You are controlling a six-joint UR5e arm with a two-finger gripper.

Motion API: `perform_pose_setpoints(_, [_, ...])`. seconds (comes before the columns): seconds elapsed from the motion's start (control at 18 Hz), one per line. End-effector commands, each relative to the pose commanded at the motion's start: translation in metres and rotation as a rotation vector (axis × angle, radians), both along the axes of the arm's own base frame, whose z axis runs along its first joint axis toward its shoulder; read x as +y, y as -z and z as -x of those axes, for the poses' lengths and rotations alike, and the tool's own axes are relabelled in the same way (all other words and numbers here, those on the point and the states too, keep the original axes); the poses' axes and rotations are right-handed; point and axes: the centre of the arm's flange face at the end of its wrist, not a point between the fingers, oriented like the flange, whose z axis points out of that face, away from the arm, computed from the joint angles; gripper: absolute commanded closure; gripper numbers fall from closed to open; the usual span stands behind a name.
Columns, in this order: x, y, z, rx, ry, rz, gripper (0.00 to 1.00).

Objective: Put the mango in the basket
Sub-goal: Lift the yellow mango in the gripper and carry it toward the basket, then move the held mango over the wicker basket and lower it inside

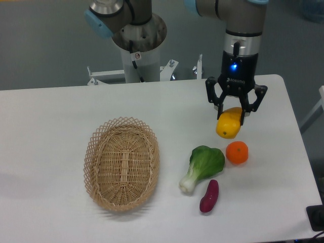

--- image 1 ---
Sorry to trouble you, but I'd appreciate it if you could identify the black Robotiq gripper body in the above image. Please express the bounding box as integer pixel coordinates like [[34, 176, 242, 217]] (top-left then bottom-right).
[[218, 51, 258, 97]]

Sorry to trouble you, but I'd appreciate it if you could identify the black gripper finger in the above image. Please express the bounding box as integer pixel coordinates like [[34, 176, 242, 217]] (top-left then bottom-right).
[[205, 76, 227, 119], [238, 84, 268, 126]]

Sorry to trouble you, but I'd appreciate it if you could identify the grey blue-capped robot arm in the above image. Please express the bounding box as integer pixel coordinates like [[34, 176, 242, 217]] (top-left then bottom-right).
[[84, 1, 268, 120]]

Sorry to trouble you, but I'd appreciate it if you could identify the woven wicker basket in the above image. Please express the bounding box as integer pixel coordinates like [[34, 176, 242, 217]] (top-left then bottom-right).
[[84, 117, 159, 212]]

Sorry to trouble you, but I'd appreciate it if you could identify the orange tangerine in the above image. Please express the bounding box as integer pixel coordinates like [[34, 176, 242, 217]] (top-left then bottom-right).
[[226, 141, 249, 165]]

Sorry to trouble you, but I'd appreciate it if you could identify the green bok choy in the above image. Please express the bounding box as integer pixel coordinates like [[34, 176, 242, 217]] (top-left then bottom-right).
[[179, 145, 225, 194]]

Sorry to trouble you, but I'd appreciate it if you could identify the blue container in corner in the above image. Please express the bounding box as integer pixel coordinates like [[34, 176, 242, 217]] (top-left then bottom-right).
[[299, 0, 323, 24]]

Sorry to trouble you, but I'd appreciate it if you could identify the purple sweet potato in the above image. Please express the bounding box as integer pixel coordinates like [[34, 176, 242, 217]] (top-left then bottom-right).
[[199, 179, 219, 213]]

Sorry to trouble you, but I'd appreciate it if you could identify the black box at table edge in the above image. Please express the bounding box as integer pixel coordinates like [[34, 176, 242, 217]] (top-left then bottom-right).
[[306, 205, 323, 231]]

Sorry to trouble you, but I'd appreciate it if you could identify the white frame at right edge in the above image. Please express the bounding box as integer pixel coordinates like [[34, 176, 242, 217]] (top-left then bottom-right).
[[299, 86, 323, 134]]

